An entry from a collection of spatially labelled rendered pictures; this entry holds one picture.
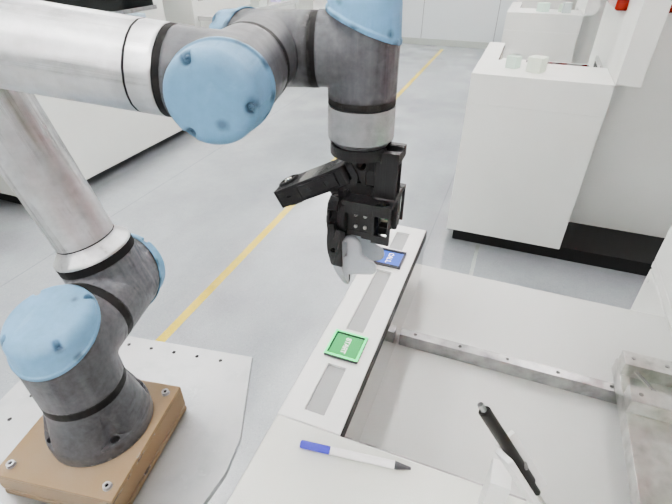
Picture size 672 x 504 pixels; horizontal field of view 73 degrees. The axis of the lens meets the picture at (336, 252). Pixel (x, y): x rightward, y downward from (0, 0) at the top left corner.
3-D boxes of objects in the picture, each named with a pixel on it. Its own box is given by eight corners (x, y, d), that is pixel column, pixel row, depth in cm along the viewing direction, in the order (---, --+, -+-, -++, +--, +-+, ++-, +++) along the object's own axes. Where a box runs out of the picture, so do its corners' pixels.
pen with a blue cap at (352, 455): (411, 462, 55) (301, 438, 58) (410, 470, 54) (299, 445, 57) (410, 467, 56) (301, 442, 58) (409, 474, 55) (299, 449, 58)
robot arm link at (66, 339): (14, 412, 61) (-37, 342, 53) (73, 339, 72) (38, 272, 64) (96, 421, 60) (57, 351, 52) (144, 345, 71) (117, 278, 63)
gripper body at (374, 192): (387, 252, 55) (394, 159, 48) (321, 238, 57) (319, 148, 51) (402, 222, 61) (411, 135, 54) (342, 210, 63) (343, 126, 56)
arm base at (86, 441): (28, 467, 65) (-3, 426, 59) (79, 381, 77) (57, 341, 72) (131, 467, 65) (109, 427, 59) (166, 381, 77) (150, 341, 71)
